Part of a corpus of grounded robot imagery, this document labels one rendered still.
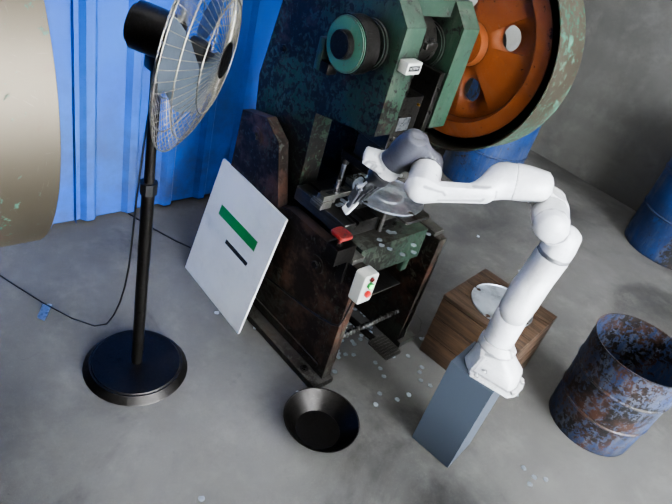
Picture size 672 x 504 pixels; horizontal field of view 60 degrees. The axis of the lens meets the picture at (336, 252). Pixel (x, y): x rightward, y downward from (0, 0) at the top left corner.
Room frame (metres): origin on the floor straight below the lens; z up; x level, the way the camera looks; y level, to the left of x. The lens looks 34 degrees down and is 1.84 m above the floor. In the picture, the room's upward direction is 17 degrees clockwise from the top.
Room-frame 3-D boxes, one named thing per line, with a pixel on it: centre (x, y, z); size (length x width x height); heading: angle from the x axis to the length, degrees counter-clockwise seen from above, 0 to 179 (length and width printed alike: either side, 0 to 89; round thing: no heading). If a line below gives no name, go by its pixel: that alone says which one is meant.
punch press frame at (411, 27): (2.20, 0.08, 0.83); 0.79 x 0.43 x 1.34; 51
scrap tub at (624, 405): (1.97, -1.34, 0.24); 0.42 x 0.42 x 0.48
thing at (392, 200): (2.02, -0.13, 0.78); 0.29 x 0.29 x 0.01
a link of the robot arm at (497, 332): (1.64, -0.65, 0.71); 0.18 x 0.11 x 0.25; 160
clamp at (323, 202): (1.97, 0.08, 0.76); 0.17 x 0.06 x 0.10; 141
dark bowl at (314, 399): (1.48, -0.13, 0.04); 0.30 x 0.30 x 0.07
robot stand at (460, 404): (1.61, -0.63, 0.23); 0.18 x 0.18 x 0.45; 58
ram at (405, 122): (2.08, -0.06, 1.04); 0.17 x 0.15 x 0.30; 51
